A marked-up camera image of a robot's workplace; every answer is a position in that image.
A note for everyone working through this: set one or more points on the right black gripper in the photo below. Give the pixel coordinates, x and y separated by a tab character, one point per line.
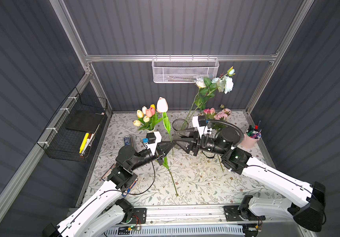
195	143

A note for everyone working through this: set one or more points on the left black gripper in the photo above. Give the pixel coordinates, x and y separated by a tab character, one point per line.
160	151

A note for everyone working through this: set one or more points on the hot pink rose stem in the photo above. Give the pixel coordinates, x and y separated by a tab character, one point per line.
206	113

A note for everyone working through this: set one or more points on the pink carnation stem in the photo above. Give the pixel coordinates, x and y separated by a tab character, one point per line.
218	126

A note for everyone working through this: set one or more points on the pale pink rose stem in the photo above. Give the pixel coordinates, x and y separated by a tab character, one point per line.
212	113

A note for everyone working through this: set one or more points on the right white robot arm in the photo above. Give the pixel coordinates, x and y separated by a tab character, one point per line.
302	202

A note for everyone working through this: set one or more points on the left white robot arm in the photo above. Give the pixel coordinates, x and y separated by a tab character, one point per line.
78	224

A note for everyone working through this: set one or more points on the clear glass vase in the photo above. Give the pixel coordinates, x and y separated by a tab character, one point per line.
179	124

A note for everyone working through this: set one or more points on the floral patterned table mat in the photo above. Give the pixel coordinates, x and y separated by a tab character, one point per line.
199	179

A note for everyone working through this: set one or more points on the pink and yellow tulip bunch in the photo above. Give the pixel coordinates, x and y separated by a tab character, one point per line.
147	118

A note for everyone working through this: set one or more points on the white rose stem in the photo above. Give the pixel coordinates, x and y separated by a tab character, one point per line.
201	97

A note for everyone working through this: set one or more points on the pink pen cup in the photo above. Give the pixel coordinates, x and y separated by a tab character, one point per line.
251	136

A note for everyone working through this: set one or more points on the light blue flower stem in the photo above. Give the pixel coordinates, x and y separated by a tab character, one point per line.
224	83

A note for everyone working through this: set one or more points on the yellow marker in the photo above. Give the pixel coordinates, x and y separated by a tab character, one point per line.
84	142

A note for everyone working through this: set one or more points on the black box in basket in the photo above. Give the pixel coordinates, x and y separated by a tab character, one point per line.
85	121

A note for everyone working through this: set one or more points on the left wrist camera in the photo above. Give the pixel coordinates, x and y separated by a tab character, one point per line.
151	141

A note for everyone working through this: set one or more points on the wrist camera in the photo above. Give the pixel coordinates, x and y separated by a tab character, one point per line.
151	141
200	123

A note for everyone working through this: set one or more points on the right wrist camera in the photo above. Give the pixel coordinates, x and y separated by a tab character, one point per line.
200	123

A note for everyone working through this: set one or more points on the white wire mesh basket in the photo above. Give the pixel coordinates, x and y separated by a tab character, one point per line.
183	70

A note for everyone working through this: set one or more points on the black wire wall basket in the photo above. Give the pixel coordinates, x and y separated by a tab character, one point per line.
63	144

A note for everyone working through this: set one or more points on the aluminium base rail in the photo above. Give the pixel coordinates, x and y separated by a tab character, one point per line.
187	214

